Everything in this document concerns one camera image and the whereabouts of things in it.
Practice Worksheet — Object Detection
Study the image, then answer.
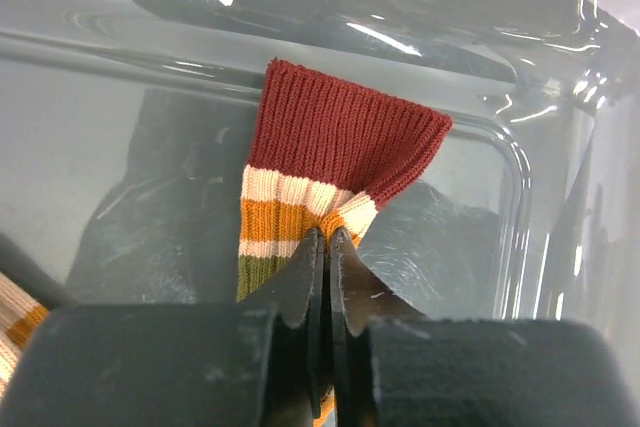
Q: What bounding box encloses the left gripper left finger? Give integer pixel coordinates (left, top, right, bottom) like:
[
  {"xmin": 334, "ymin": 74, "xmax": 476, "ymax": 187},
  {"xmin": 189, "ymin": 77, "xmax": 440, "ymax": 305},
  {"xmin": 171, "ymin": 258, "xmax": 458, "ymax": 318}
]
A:
[{"xmin": 1, "ymin": 229, "xmax": 323, "ymax": 426}]

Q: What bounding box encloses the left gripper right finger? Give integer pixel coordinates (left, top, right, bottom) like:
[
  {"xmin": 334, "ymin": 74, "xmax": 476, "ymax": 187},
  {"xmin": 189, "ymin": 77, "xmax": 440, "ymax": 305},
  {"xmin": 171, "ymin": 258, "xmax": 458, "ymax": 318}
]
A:
[{"xmin": 329, "ymin": 229, "xmax": 639, "ymax": 426}]

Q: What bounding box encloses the striped beige sock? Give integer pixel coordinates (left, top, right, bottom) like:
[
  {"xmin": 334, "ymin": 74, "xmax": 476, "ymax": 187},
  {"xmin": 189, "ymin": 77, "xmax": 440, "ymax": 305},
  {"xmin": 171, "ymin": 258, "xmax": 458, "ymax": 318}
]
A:
[{"xmin": 0, "ymin": 274, "xmax": 49, "ymax": 397}]

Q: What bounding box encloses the striped sock red cuff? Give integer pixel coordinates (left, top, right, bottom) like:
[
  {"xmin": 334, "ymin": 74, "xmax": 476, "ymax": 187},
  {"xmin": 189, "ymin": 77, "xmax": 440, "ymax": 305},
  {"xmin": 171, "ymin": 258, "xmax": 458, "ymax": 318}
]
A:
[{"xmin": 234, "ymin": 59, "xmax": 454, "ymax": 427}]

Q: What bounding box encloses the clear plastic bin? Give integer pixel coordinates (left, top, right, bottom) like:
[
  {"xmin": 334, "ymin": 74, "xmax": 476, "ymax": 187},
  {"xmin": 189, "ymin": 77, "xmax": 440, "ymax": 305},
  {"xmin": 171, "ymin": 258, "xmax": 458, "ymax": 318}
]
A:
[{"xmin": 0, "ymin": 0, "xmax": 640, "ymax": 323}]

